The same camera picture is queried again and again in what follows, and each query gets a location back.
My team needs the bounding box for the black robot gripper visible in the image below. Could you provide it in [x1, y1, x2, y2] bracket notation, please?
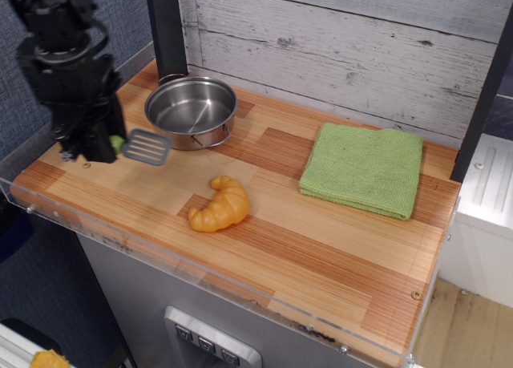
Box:
[7, 0, 126, 164]

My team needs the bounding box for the green toy spatula grey blade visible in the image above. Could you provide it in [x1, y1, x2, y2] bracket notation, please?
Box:
[110, 128, 172, 166]

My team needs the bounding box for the orange plastic toy croissant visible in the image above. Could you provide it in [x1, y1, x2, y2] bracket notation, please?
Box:
[188, 176, 249, 233]

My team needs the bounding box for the clear acrylic table guard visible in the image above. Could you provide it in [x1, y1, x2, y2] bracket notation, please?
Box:
[0, 41, 462, 368]

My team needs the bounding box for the stainless steel pot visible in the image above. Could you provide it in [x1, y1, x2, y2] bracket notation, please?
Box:
[144, 76, 238, 151]

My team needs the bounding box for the grey toy fridge cabinet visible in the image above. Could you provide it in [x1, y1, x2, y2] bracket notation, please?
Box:
[79, 235, 406, 367]

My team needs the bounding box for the silver dispenser button panel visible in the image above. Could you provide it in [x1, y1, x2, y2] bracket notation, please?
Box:
[164, 305, 263, 367]

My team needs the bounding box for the folded green cloth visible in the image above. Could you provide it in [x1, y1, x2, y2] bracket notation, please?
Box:
[299, 123, 423, 220]

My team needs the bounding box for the white ribbed box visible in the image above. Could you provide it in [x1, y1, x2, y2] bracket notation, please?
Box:
[438, 134, 512, 307]

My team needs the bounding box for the black left vertical post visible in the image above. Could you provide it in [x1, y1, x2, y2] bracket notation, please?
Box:
[147, 0, 188, 79]

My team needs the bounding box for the black vertical post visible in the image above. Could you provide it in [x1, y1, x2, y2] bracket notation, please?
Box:
[147, 0, 188, 79]
[450, 9, 512, 183]

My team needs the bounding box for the yellow object with black strap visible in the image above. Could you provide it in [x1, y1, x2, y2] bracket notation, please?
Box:
[29, 350, 72, 368]

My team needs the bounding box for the black right vertical post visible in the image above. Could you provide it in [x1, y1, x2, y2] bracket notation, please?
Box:
[450, 9, 512, 183]

